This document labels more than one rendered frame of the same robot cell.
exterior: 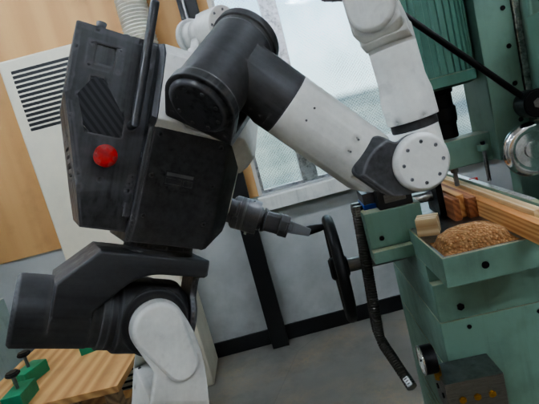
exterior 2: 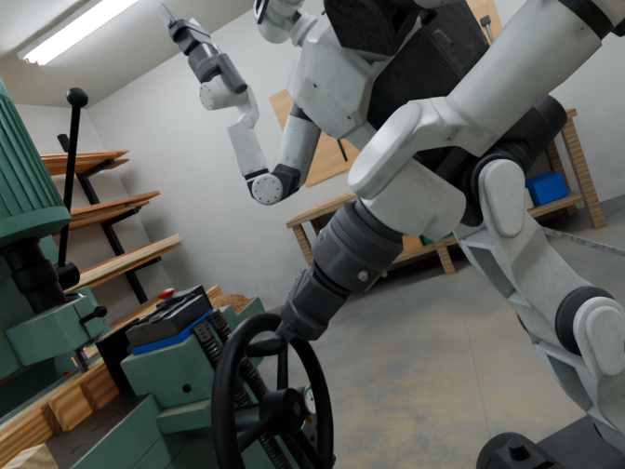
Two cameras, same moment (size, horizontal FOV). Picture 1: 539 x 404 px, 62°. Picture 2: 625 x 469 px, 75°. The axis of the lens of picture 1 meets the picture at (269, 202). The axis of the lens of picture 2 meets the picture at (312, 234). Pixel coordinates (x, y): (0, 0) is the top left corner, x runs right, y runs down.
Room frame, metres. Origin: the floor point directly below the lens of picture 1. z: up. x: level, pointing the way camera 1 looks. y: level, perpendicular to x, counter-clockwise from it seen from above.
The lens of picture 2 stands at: (1.63, 0.17, 1.10)
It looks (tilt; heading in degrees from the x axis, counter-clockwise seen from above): 7 degrees down; 198
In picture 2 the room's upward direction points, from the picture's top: 23 degrees counter-clockwise
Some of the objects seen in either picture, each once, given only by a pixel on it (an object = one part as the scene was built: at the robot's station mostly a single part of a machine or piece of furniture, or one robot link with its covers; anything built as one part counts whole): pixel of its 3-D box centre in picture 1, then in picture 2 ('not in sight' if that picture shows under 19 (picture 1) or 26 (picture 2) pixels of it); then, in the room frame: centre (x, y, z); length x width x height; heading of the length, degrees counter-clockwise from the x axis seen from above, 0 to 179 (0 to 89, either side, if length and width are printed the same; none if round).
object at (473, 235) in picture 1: (470, 232); (218, 305); (0.84, -0.36, 0.92); 0.14 x 0.09 x 0.04; 85
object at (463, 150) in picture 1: (459, 154); (59, 334); (1.11, -0.49, 1.03); 0.14 x 0.07 x 0.09; 85
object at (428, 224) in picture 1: (427, 224); not in sight; (0.96, -0.32, 0.92); 0.05 x 0.04 x 0.04; 62
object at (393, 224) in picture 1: (388, 220); (190, 355); (1.09, -0.28, 0.91); 0.15 x 0.14 x 0.09; 175
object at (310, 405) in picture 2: (430, 362); (306, 404); (0.87, -0.24, 0.65); 0.06 x 0.04 x 0.08; 175
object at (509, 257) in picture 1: (426, 228); (164, 387); (1.09, -0.36, 0.87); 0.61 x 0.30 x 0.06; 175
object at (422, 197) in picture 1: (422, 197); (140, 348); (1.09, -0.37, 0.95); 0.09 x 0.07 x 0.09; 175
